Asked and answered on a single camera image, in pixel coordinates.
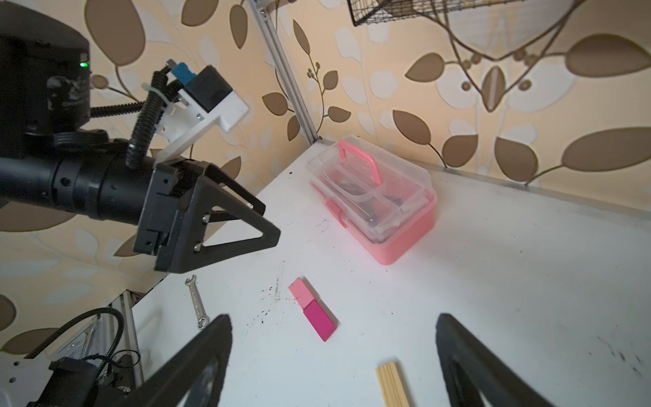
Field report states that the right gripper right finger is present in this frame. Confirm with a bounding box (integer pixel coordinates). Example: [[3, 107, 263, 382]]
[[436, 314, 550, 406]]

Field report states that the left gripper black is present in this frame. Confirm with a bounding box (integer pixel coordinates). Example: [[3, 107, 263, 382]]
[[132, 159, 281, 274]]

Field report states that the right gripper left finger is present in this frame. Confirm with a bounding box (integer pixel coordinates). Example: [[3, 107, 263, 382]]
[[120, 314, 233, 407]]

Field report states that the wooden block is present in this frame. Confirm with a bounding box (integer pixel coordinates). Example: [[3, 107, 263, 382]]
[[376, 361, 410, 407]]

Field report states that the light pink block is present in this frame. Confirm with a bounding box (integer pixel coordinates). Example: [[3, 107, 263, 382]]
[[289, 278, 315, 310]]

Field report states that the magenta block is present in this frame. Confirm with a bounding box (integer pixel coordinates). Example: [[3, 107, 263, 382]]
[[303, 299, 337, 342]]

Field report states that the pink plastic toolbox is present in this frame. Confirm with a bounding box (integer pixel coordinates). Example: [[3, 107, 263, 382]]
[[307, 137, 437, 266]]

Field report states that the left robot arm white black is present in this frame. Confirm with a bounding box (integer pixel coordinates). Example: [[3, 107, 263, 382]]
[[1, 1, 281, 274]]

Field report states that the small silver wrench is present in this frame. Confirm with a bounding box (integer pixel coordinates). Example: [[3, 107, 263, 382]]
[[185, 275, 210, 330]]

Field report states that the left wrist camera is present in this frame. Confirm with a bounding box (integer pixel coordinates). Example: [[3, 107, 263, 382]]
[[154, 59, 249, 164]]

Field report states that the back wire basket black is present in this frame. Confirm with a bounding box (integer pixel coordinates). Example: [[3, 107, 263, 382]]
[[347, 0, 513, 26]]

